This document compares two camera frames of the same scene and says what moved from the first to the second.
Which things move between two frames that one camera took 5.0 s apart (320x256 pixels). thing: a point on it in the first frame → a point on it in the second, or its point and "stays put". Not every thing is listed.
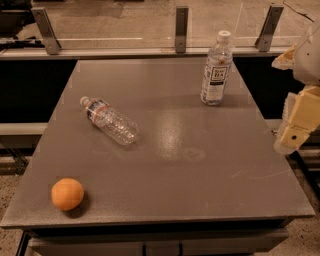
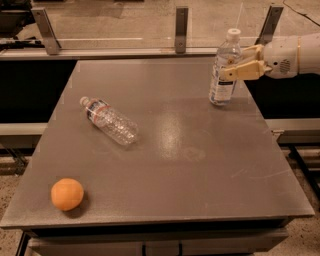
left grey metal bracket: (46, 30) stays put
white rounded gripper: (310, 63) → (280, 57)
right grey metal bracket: (265, 38) stays put
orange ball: (67, 194) stays put
